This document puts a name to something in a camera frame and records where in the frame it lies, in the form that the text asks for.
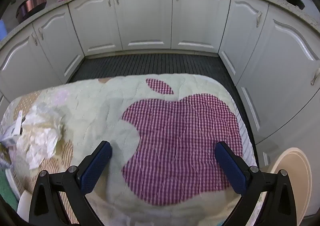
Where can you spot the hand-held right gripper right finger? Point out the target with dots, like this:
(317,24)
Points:
(230,168)

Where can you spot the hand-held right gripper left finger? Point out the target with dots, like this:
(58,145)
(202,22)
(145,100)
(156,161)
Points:
(96,168)

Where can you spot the white tissue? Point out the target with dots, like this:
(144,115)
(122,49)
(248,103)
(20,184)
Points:
(40,136)

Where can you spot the beige plastic bin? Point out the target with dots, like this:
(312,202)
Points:
(297,166)

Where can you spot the small white carton box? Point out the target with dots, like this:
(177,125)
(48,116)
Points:
(12,131)

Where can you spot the apple print quilted blanket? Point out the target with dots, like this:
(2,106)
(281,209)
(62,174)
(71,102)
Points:
(162,141)

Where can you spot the row of white cabinet doors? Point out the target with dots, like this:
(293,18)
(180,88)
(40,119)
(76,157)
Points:
(145,15)

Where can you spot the blue electric kettle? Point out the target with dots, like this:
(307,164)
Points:
(2,30)

